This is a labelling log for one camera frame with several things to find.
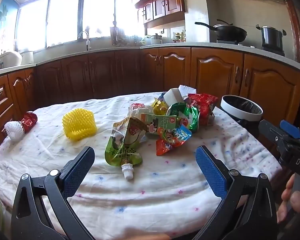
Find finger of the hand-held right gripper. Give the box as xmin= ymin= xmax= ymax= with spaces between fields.
xmin=280 ymin=120 xmax=300 ymax=144
xmin=259 ymin=119 xmax=288 ymax=150

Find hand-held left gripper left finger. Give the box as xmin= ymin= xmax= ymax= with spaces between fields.
xmin=11 ymin=146 xmax=97 ymax=240

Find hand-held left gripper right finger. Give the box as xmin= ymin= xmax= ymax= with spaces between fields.
xmin=195 ymin=145 xmax=278 ymax=240

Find white rimmed bin with black bag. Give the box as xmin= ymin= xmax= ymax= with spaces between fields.
xmin=220 ymin=95 xmax=264 ymax=135

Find green spout pouch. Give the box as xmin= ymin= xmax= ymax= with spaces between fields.
xmin=104 ymin=117 xmax=148 ymax=181

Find blue and red snack packet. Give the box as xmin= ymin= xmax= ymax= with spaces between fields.
xmin=156 ymin=127 xmax=192 ymax=157

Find crushed green soda can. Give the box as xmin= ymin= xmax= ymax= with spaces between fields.
xmin=166 ymin=102 xmax=200 ymax=133

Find yellow wrapper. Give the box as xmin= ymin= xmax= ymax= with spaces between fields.
xmin=151 ymin=97 xmax=169 ymax=115

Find white box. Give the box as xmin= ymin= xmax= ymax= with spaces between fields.
xmin=163 ymin=87 xmax=186 ymax=105

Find white paper liner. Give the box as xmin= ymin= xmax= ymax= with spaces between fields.
xmin=179 ymin=84 xmax=197 ymax=98

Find clear plastic wrapper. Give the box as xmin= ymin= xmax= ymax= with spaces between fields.
xmin=129 ymin=103 xmax=153 ymax=120

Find person's right hand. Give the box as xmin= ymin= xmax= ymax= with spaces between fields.
xmin=276 ymin=174 xmax=300 ymax=224

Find yellow foam fruit net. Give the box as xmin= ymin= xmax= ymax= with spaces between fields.
xmin=62 ymin=108 xmax=97 ymax=139

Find white printed tablecloth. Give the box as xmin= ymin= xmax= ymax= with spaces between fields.
xmin=0 ymin=91 xmax=280 ymax=240

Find red foil wrapper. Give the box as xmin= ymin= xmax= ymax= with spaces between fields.
xmin=21 ymin=111 xmax=38 ymax=133

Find white foam fruit net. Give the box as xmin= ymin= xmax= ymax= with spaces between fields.
xmin=4 ymin=121 xmax=24 ymax=139

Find black cooktop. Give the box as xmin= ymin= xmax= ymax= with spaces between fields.
xmin=216 ymin=39 xmax=285 ymax=57

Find wooden lower cabinets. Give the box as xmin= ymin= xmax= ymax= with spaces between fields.
xmin=0 ymin=46 xmax=300 ymax=153

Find wooden cabinets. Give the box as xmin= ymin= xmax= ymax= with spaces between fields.
xmin=0 ymin=46 xmax=300 ymax=153
xmin=129 ymin=0 xmax=185 ymax=29

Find steel stock pot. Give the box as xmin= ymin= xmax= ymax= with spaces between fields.
xmin=256 ymin=24 xmax=287 ymax=52

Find black wok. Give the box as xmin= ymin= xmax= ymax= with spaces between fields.
xmin=194 ymin=19 xmax=248 ymax=43

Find white kitchen countertop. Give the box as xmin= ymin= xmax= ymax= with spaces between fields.
xmin=0 ymin=41 xmax=300 ymax=78

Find white pot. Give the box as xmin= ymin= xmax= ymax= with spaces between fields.
xmin=19 ymin=50 xmax=35 ymax=65

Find chrome faucet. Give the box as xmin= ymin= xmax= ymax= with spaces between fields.
xmin=78 ymin=31 xmax=92 ymax=52

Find white rice cooker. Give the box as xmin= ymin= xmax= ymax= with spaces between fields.
xmin=0 ymin=51 xmax=22 ymax=68

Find utensil holder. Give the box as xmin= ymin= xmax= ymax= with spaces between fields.
xmin=110 ymin=26 xmax=125 ymax=46

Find kitchen window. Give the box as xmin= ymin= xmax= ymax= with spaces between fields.
xmin=15 ymin=0 xmax=145 ymax=53

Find wooden upper cabinets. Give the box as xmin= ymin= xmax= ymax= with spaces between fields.
xmin=129 ymin=0 xmax=185 ymax=29

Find blue wall poster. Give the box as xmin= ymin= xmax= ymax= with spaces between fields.
xmin=0 ymin=0 xmax=19 ymax=40

